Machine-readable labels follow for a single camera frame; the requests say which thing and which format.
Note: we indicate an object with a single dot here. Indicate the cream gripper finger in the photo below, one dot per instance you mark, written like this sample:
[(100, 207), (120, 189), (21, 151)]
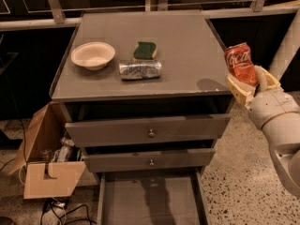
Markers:
[(266, 80), (242, 92)]

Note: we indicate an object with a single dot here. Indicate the red coke can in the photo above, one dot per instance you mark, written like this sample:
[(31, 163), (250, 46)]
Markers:
[(238, 61)]

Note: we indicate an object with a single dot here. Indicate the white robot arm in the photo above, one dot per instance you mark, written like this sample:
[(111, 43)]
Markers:
[(277, 115)]

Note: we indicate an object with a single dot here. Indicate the grey middle drawer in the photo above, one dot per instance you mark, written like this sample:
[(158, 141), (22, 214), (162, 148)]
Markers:
[(140, 161)]

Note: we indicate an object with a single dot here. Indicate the grey drawer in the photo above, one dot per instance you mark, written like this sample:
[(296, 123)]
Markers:
[(158, 197), (140, 161), (147, 130)]

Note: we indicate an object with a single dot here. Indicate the grey drawer cabinet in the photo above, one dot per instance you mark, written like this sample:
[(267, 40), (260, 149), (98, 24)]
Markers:
[(192, 80)]

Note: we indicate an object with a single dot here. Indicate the silver crushed can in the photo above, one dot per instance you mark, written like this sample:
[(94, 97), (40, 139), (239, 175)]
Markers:
[(140, 70)]

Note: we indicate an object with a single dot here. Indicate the grey top drawer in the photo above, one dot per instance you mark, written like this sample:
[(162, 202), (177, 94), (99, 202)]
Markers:
[(147, 130)]

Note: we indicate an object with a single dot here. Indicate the grey bottom drawer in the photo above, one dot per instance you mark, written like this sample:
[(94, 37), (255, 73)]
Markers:
[(158, 197)]

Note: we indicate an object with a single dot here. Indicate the green yellow sponge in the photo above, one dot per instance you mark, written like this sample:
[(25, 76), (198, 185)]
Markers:
[(145, 51)]

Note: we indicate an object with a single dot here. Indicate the white paper bowl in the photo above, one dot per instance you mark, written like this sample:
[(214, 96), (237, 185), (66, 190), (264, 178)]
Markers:
[(93, 55)]

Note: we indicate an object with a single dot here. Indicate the plastic bottles in box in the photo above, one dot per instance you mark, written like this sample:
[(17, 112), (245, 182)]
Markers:
[(63, 154)]

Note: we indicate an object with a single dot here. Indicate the brown cardboard box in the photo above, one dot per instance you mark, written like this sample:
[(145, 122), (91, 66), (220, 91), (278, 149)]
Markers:
[(44, 178)]

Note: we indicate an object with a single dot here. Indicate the metal window railing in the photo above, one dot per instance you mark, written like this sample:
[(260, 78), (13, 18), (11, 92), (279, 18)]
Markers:
[(40, 14)]

